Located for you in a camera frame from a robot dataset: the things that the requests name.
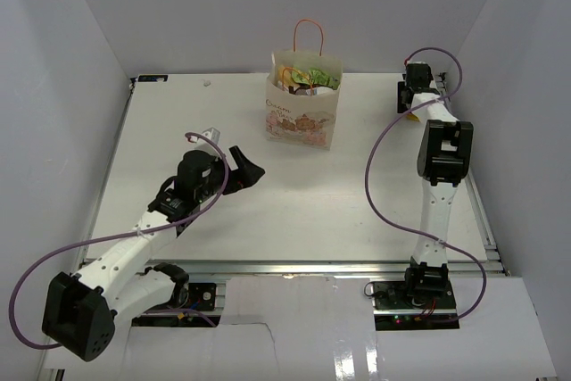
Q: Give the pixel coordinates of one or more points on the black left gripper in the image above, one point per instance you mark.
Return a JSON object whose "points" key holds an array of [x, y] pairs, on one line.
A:
{"points": [[418, 77]]}

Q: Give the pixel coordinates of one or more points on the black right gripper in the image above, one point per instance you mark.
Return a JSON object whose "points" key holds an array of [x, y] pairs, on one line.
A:
{"points": [[402, 107]]}

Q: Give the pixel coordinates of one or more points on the yellow snack packet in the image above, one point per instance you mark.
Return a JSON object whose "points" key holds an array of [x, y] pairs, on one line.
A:
{"points": [[413, 117]]}

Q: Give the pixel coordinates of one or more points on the green triangular snack packet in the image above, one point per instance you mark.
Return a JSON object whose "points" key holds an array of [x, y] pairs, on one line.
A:
{"points": [[320, 78]]}

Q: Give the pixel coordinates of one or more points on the brown chocolate bar wrapper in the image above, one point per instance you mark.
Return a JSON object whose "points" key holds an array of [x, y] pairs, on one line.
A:
{"points": [[306, 90]]}

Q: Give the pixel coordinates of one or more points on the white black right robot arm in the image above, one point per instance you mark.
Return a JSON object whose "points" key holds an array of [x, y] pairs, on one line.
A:
{"points": [[442, 164]]}

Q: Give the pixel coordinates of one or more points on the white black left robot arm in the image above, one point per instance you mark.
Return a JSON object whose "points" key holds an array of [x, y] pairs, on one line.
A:
{"points": [[84, 308]]}

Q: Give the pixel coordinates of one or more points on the cream bear paper bag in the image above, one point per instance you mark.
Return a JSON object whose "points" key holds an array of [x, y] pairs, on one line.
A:
{"points": [[297, 119]]}

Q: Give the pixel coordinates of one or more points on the blue logo sticker left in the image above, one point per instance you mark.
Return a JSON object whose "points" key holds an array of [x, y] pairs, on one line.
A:
{"points": [[152, 78]]}

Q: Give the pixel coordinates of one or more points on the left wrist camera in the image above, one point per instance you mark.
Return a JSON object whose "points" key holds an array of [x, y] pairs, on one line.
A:
{"points": [[212, 134]]}

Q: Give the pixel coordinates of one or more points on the aluminium frame rail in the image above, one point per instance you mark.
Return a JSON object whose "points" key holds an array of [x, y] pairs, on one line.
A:
{"points": [[294, 268]]}

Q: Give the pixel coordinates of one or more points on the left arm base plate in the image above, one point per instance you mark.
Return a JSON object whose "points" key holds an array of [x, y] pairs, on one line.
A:
{"points": [[200, 297]]}

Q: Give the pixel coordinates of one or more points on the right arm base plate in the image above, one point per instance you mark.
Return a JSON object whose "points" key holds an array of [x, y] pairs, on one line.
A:
{"points": [[393, 295]]}

